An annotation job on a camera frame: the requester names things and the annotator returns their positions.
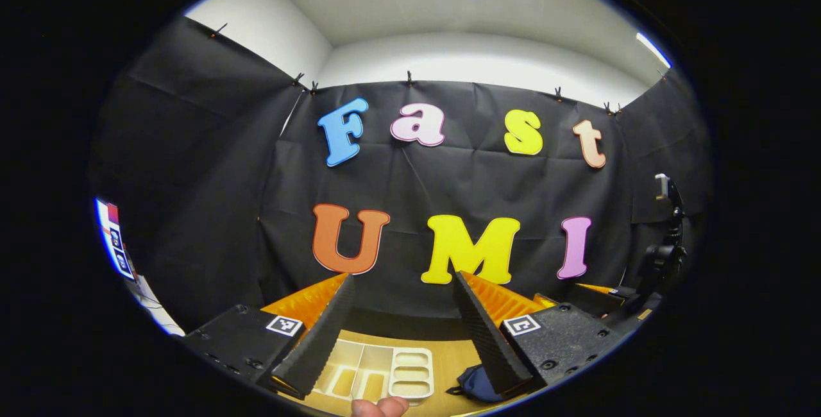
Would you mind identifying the row of black cloth clips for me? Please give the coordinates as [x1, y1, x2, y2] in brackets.
[210, 22, 622, 116]

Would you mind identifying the computer monitor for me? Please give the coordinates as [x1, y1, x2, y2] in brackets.
[95, 198, 137, 282]

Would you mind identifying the cream plastic bookshelf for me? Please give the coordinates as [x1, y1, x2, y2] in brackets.
[313, 339, 435, 403]

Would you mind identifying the black backdrop cloth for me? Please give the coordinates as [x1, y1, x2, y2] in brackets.
[90, 16, 713, 334]

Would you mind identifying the white side table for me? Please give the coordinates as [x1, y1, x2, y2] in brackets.
[125, 275, 187, 337]

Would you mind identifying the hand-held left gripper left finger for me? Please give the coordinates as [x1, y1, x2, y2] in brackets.
[183, 273, 355, 398]

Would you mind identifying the navy blue schoolbag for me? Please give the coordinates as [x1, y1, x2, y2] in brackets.
[447, 364, 507, 403]

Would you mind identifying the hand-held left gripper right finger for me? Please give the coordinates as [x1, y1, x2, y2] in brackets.
[452, 269, 626, 395]

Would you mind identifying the ceiling light panel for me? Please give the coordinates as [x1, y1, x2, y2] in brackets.
[636, 32, 672, 69]

